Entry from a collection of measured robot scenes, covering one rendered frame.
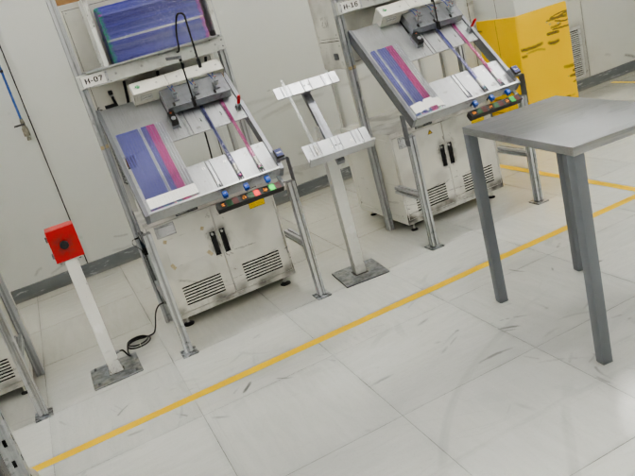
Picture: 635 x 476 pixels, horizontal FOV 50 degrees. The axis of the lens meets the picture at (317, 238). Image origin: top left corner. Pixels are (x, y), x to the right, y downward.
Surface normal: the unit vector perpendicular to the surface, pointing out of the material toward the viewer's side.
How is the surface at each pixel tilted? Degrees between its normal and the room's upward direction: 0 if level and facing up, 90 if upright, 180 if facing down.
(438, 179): 90
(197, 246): 90
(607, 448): 0
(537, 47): 90
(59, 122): 90
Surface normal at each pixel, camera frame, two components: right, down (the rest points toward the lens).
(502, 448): -0.25, -0.91
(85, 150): 0.40, 0.20
